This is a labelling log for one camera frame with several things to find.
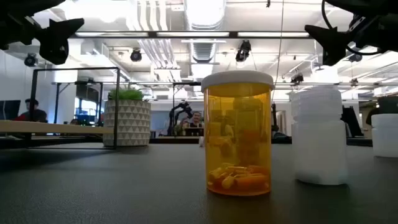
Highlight black overhead light bar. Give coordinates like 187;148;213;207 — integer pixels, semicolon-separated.
70;30;313;40

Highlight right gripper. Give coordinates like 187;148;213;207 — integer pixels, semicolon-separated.
303;0;398;67

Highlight white patterned planter with succulent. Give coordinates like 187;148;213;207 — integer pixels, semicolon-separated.
102;88;152;147

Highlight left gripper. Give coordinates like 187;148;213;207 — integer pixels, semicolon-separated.
0;0;85;65

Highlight silver ventilation duct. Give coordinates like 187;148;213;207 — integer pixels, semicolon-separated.
183;0;228;65

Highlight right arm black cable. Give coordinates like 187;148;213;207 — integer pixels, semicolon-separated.
320;0;385;57

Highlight dark computer monitor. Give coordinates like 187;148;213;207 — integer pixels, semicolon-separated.
0;100;21;121
377;96;398;114

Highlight small white medicine bottle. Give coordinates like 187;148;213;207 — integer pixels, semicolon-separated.
290;86;349;186

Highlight large amber pill bottle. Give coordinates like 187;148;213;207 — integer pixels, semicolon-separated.
200;70;275;197

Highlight black metal rack frame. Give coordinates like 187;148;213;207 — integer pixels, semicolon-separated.
51;80;105;125

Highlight large white medicine bottle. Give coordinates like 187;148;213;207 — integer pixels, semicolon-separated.
371;113;398;158

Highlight black table mat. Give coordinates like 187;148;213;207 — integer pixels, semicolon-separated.
0;142;398;224

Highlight wooden cutting board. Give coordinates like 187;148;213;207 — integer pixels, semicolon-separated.
0;66;121;150

